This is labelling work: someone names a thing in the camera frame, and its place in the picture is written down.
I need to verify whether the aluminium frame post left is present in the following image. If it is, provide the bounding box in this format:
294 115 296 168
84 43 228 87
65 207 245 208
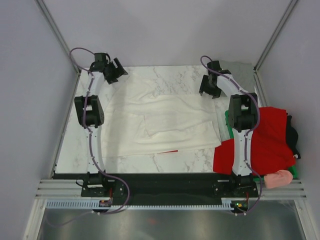
34 0 80 75

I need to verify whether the aluminium frame post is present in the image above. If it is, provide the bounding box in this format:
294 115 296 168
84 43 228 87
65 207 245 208
34 0 80 75
253 0 299 73

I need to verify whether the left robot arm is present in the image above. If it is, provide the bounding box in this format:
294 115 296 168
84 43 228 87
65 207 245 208
74 52 128 198

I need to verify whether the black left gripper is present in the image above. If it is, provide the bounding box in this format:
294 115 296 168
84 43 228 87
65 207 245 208
105 58 128 85

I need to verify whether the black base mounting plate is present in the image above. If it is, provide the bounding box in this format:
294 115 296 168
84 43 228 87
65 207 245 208
79 172 260 208

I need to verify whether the aluminium front rail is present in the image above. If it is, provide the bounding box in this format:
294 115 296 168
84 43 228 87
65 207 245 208
35 179 307 201

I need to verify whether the black t shirt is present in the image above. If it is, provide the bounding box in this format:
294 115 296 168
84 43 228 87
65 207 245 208
285 115 301 160

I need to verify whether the white red printed t shirt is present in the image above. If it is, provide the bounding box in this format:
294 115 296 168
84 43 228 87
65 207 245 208
101 76 221 158

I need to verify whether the aluminium frame post right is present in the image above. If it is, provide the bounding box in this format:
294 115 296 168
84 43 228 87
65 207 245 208
253 0 299 73

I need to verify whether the green plastic bin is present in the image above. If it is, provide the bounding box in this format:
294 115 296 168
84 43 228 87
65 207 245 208
223 109 298 182

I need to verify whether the folded grey t shirt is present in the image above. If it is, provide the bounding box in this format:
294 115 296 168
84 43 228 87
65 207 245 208
219 60 256 93

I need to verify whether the pink t shirt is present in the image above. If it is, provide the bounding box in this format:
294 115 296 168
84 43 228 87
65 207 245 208
263 170 293 189

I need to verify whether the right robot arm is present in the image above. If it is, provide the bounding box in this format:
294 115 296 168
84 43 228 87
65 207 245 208
199 56 260 197

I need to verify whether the white slotted cable duct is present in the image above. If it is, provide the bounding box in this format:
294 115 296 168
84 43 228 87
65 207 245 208
46 198 234 211

